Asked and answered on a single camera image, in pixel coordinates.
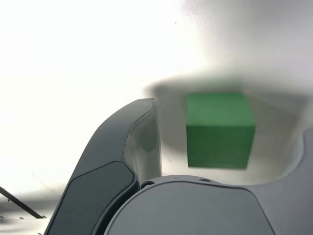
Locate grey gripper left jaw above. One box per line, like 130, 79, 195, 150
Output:
45, 97, 162, 235

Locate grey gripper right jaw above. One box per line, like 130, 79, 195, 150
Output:
104, 128, 313, 235

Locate green cube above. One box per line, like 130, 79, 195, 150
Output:
186, 92, 256, 169

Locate black tape strip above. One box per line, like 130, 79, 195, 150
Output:
0, 187, 47, 219

